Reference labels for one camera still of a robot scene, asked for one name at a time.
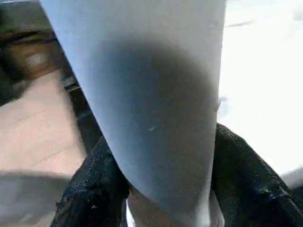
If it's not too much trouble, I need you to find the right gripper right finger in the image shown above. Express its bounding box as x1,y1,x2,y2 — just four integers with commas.
212,122,303,227

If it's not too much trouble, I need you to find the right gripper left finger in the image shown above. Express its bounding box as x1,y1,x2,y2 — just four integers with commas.
50,136,131,227

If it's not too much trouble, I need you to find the white leg with black mark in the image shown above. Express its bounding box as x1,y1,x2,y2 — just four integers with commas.
39,0,228,227

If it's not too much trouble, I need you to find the white plastic table top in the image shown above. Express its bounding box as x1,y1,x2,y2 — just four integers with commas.
220,0,303,190

